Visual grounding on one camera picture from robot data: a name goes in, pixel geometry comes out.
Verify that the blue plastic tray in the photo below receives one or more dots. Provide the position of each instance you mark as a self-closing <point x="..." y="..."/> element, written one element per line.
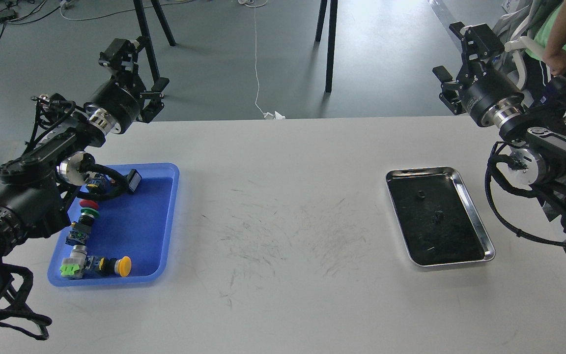
<point x="137" y="226"/>

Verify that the black table leg right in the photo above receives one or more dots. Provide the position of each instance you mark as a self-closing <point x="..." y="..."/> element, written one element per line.
<point x="331" y="39"/>

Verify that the blue grey switch block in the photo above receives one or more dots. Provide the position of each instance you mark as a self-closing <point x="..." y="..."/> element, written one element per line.
<point x="78" y="234"/>

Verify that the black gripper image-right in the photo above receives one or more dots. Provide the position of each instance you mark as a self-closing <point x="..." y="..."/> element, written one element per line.
<point x="475" y="90"/>

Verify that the silver metal tray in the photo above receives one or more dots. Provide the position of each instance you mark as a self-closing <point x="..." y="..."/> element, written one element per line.
<point x="461" y="238"/>

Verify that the grey backpack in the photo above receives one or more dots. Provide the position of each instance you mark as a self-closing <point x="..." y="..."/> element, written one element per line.
<point x="536" y="10"/>

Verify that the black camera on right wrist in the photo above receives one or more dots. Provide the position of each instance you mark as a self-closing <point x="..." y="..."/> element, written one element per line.
<point x="554" y="95"/>

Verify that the green white push button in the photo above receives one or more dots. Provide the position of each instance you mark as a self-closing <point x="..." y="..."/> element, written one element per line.
<point x="74" y="266"/>

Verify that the person's hand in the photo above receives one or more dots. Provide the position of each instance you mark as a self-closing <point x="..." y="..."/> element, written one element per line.
<point x="555" y="59"/>

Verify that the yellow mushroom push button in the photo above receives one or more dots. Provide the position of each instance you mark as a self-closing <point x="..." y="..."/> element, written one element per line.
<point x="122" y="266"/>

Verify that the white chair frame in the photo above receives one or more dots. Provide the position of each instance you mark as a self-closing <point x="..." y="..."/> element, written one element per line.
<point x="516" y="45"/>

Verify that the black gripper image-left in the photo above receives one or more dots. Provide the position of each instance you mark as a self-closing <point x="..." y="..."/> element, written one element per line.
<point x="120" y="101"/>

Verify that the black square push button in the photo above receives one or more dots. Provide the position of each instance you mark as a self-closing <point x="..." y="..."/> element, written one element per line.
<point x="133" y="180"/>

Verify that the green ring push button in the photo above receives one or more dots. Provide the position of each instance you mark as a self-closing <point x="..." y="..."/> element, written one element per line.
<point x="90" y="211"/>

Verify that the red mushroom push button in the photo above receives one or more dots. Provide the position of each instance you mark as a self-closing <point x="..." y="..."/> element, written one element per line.
<point x="89" y="204"/>

